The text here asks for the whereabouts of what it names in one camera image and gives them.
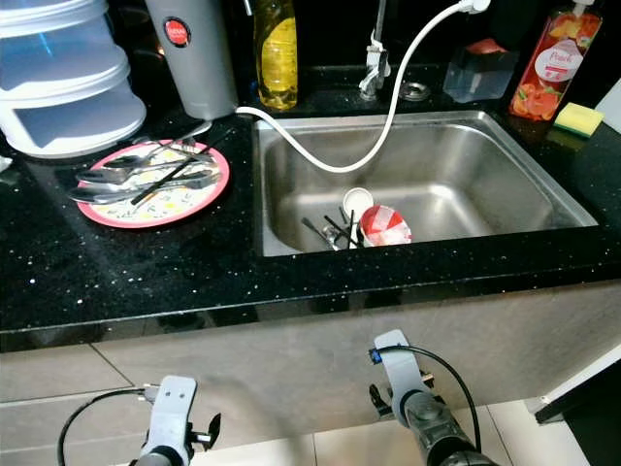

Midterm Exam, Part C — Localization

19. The black chopstick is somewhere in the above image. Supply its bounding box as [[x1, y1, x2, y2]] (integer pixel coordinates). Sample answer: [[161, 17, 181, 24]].
[[346, 206, 360, 249], [134, 128, 234, 206], [334, 207, 352, 249]]

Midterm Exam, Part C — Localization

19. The black side unit white trim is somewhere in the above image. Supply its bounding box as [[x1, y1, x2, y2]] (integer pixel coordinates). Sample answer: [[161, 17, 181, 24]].
[[524, 345, 621, 466]]

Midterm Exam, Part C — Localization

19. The pink floral plate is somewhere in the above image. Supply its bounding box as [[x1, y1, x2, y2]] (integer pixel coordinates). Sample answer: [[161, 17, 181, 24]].
[[76, 141, 231, 230]]

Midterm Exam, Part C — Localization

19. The stainless steel sink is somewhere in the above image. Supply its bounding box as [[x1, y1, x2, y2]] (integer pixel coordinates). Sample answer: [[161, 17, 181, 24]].
[[252, 110, 601, 258]]

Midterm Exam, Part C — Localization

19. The metal spoon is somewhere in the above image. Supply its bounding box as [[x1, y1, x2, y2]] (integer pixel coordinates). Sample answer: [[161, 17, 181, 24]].
[[78, 163, 219, 187], [70, 179, 222, 205]]

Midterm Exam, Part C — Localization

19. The round metal counter fitting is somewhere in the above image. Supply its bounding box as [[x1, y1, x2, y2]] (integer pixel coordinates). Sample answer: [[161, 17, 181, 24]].
[[400, 82, 433, 103]]

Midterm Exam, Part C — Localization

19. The chrome faucet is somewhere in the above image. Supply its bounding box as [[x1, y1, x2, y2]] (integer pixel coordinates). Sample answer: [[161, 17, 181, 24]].
[[359, 0, 394, 98]]

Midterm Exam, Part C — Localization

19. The yellow green sponge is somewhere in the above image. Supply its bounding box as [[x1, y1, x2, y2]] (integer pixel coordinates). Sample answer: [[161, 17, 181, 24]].
[[553, 101, 605, 139]]

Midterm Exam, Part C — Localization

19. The white tiered plastic container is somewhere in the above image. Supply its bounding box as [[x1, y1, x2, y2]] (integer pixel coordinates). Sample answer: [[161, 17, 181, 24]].
[[0, 0, 147, 159]]

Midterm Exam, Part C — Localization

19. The yellow dish soap bottle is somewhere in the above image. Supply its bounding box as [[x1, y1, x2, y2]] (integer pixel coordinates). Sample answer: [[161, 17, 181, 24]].
[[252, 0, 300, 111]]

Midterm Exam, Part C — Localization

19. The grey cylinder red label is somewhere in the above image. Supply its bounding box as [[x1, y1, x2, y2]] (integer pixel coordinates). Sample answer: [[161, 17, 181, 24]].
[[146, 0, 239, 120]]

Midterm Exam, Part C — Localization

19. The small red scouring pad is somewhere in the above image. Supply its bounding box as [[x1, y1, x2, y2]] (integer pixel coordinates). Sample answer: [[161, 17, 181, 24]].
[[466, 37, 508, 55]]

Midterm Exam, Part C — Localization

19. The red peach soap bottle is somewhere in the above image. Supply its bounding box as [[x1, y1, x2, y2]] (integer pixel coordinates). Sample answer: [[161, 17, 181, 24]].
[[509, 0, 605, 122]]

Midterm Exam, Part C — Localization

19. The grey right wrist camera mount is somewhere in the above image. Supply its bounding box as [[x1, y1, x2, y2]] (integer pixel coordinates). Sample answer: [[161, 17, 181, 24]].
[[369, 330, 430, 409]]

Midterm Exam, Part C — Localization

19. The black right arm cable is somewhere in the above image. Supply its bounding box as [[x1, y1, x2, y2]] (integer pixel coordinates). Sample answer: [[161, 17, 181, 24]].
[[374, 343, 486, 452]]

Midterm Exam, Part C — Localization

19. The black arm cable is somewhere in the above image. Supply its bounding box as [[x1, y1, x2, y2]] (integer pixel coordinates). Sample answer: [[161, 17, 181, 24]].
[[56, 386, 161, 466], [374, 343, 486, 452]]

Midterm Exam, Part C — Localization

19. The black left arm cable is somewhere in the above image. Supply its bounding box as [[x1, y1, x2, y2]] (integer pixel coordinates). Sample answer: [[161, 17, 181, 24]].
[[56, 386, 161, 466]]

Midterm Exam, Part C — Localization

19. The white flexible hose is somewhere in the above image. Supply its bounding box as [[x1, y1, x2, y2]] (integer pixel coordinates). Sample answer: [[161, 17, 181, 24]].
[[235, 0, 496, 174]]

